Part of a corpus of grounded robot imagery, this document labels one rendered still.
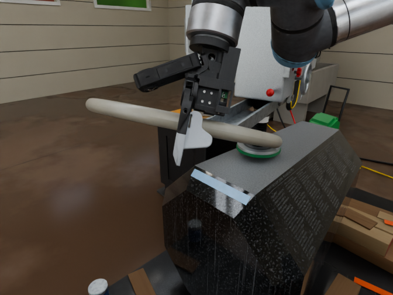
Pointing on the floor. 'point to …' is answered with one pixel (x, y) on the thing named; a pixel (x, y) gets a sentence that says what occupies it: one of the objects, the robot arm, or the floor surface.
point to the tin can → (99, 287)
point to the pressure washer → (321, 119)
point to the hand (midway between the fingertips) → (176, 155)
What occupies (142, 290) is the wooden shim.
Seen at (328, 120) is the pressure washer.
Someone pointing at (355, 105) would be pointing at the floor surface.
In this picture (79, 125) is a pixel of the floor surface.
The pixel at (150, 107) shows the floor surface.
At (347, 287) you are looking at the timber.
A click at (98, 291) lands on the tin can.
